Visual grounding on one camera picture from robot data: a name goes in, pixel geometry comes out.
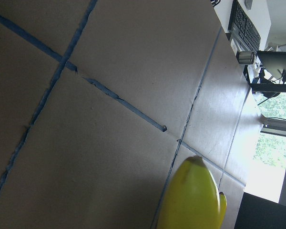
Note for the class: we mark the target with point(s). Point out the black keyboard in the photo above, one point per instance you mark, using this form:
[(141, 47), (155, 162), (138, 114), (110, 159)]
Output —
[(241, 27)]

